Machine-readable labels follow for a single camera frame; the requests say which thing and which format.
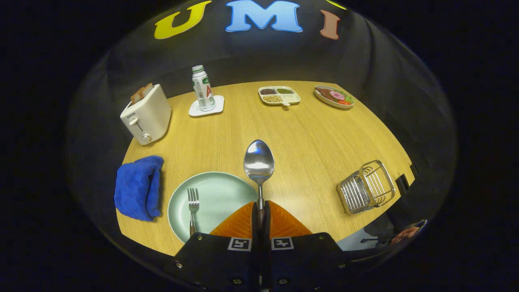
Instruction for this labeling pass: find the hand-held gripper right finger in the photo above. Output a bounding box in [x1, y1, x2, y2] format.
[259, 200, 349, 290]

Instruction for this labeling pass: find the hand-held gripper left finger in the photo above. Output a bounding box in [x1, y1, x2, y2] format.
[174, 201, 260, 290]

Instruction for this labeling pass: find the fork with wooden handle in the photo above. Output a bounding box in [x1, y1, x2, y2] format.
[187, 187, 200, 237]

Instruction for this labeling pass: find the spoon with wooden handle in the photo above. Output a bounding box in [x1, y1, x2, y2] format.
[243, 139, 275, 211]

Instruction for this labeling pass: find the pale green plate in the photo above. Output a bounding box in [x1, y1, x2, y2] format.
[167, 172, 259, 244]

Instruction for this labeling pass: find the blue folded towel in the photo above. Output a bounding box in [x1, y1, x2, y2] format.
[114, 155, 164, 222]

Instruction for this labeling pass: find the white square coaster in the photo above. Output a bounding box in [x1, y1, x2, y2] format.
[189, 95, 225, 117]

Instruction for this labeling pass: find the white toaster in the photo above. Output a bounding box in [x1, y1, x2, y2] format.
[120, 84, 172, 146]

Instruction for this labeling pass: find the white divided tray of beans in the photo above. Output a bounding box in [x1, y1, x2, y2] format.
[258, 86, 301, 107]

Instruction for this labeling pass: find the oval plate of food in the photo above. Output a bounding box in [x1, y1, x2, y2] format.
[314, 85, 355, 109]

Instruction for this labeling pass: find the white drink bottle green cap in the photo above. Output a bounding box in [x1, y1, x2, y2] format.
[192, 65, 216, 112]

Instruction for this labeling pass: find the metal wire basket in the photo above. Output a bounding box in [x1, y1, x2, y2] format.
[337, 160, 396, 215]

